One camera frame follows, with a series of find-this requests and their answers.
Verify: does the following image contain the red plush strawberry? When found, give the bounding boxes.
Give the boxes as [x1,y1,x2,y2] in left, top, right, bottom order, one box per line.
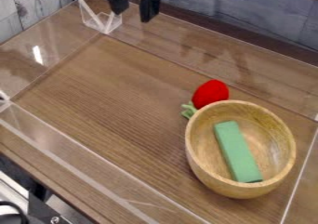
[182,79,230,119]

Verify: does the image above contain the green rectangular block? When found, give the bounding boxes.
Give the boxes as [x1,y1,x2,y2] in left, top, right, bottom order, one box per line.
[214,121,264,183]

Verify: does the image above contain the wooden bowl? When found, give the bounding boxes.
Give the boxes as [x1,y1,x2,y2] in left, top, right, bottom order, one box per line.
[186,99,297,199]

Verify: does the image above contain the clear acrylic tray enclosure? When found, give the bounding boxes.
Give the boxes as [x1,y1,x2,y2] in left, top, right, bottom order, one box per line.
[0,0,318,224]

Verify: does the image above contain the black metal bracket with bolt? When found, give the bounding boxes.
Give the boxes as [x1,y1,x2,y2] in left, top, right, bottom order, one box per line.
[27,193,73,224]

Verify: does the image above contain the black cable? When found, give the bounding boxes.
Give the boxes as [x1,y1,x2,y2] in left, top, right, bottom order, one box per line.
[0,201,30,224]

